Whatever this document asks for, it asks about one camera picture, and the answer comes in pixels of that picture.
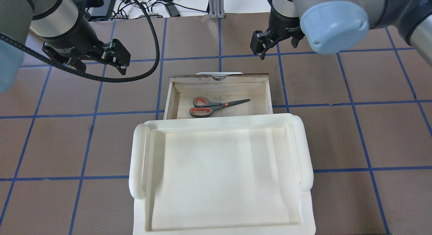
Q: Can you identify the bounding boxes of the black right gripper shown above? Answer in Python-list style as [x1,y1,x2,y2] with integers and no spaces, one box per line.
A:
[250,9,304,60]

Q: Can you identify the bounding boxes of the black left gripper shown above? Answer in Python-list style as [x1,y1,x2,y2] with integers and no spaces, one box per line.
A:
[30,9,131,75]

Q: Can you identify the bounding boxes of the wooden drawer with white handle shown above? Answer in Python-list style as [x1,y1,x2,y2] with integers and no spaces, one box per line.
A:
[164,72,273,120]

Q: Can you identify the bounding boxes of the grey orange scissors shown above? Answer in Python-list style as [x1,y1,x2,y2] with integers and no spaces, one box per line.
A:
[189,97,250,118]

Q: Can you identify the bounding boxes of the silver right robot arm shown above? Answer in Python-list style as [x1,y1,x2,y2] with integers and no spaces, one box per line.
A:
[250,0,432,64]

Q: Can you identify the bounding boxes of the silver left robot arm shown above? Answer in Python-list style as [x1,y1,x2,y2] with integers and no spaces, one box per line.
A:
[0,0,131,92]

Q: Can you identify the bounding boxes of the black power brick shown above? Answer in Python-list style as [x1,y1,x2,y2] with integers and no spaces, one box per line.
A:
[87,0,117,20]

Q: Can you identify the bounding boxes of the white plastic tray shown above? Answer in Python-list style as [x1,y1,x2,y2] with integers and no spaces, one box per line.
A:
[129,113,316,235]

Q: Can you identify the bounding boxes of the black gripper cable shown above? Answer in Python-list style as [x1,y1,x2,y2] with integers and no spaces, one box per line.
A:
[0,0,160,83]

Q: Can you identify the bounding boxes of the aluminium frame post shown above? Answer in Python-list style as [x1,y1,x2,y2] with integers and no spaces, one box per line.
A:
[208,0,225,19]

